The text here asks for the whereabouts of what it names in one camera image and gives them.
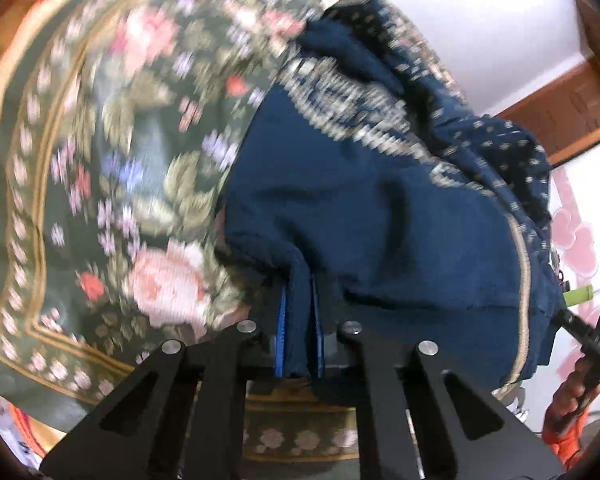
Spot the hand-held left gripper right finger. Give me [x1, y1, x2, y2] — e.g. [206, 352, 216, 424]
[311, 279, 565, 480]

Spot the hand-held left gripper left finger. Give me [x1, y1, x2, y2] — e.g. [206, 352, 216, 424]
[40, 285, 288, 480]

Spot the navy patterned jacket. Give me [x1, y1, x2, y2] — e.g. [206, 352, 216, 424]
[215, 0, 566, 397]

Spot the brown wooden door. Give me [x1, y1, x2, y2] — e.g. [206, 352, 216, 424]
[497, 0, 600, 167]

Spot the green floral blanket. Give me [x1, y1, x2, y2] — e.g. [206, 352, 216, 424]
[0, 0, 473, 463]

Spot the pink flower wall sticker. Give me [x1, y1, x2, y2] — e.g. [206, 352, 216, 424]
[549, 165, 600, 383]

